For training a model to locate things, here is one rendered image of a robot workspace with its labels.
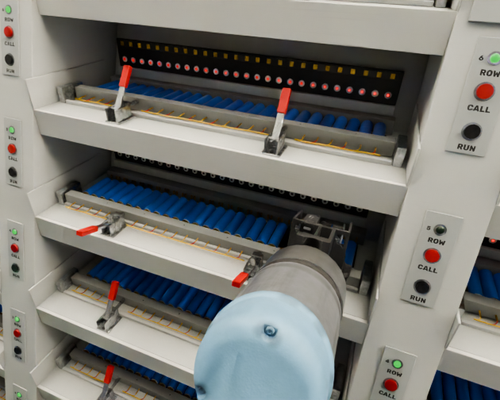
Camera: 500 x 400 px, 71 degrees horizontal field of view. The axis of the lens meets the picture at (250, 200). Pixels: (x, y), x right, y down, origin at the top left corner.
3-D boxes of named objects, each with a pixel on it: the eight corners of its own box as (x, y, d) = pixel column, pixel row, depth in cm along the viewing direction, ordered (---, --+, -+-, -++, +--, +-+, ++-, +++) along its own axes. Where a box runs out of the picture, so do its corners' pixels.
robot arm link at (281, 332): (171, 425, 24) (197, 299, 22) (236, 331, 36) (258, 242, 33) (302, 494, 22) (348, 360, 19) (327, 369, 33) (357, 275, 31)
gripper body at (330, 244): (355, 221, 46) (349, 249, 35) (340, 280, 48) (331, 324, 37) (299, 208, 49) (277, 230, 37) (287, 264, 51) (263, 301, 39)
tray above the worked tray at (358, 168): (398, 217, 45) (432, 112, 38) (40, 134, 62) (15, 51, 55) (401, 155, 61) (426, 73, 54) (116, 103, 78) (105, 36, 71)
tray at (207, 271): (362, 344, 50) (378, 298, 45) (40, 235, 68) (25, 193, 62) (374, 258, 66) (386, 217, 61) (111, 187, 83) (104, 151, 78)
